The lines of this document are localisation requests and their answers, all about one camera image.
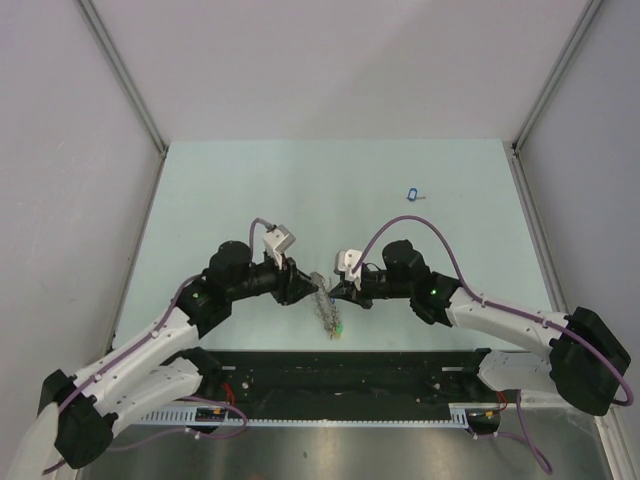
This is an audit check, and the metal disc keyring holder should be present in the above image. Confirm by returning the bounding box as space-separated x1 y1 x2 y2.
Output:
310 272 342 336

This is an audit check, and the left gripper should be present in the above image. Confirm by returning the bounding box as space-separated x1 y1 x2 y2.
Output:
227 248 318 305

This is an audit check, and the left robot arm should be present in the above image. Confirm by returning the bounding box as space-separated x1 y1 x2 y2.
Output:
39 241 318 469

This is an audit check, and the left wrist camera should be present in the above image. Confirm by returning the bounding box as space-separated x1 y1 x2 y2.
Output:
262 225 296 270

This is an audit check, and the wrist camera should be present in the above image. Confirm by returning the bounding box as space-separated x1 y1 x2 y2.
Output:
334 249 363 291
262 225 296 270

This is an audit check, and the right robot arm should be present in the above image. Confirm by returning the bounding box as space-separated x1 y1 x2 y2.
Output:
329 240 634 416

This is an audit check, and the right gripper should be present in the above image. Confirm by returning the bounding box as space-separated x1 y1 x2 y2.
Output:
330 268 413 310

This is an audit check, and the dark blue tagged key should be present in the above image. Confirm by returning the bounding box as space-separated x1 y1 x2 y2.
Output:
406 188 426 202

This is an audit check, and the white slotted cable duct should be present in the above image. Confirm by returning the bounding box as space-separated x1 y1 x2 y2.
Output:
135 405 469 429

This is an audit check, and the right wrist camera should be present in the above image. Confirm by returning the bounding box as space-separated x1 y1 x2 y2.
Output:
334 249 363 291

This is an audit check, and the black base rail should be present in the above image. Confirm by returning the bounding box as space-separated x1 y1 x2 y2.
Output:
196 349 516 423

